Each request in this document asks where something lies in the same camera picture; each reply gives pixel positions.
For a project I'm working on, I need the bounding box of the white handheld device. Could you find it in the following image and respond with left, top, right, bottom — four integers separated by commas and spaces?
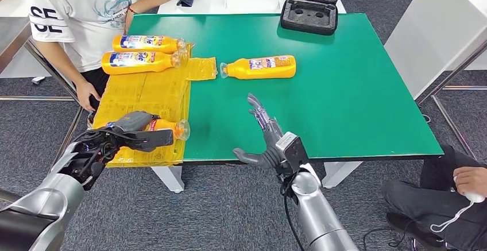
430, 176, 487, 234

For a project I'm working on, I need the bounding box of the person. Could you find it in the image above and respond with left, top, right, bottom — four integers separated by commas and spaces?
381, 144, 487, 251
28, 0, 176, 113

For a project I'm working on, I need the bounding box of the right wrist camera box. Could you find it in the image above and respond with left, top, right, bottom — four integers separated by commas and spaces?
275, 131, 310, 176

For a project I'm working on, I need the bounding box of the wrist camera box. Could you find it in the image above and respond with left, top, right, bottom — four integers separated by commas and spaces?
275, 131, 310, 176
125, 128, 175, 152

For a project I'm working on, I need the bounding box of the white table leg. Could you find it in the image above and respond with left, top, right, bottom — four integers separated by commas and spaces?
151, 165, 185, 194
322, 161, 364, 190

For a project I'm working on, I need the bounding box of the black foam carrying case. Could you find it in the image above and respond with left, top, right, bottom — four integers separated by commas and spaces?
280, 0, 339, 36

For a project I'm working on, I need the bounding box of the black floor cable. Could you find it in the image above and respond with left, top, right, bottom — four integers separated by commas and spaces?
363, 228, 415, 251

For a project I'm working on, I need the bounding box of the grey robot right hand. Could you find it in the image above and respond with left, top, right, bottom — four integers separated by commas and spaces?
233, 93, 284, 170

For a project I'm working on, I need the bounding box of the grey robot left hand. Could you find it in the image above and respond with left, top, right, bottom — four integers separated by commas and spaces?
110, 111, 161, 133

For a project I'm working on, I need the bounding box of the white desk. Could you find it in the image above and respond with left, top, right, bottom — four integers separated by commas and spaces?
383, 0, 487, 101
0, 0, 73, 94

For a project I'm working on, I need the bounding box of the orange detergent bottle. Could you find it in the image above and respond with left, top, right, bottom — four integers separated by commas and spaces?
105, 118, 191, 141
112, 34, 187, 55
219, 55, 297, 80
101, 51, 183, 76

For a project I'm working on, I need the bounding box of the grey metal table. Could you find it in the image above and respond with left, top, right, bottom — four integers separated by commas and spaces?
0, 17, 85, 204

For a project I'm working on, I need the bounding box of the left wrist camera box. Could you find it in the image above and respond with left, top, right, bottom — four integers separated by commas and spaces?
125, 128, 175, 152

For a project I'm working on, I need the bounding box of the grey metal desk frame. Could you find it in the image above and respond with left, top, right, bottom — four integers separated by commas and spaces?
416, 40, 487, 161

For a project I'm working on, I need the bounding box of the yellow taped cardboard mat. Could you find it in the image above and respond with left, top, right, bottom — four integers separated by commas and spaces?
92, 40, 218, 168

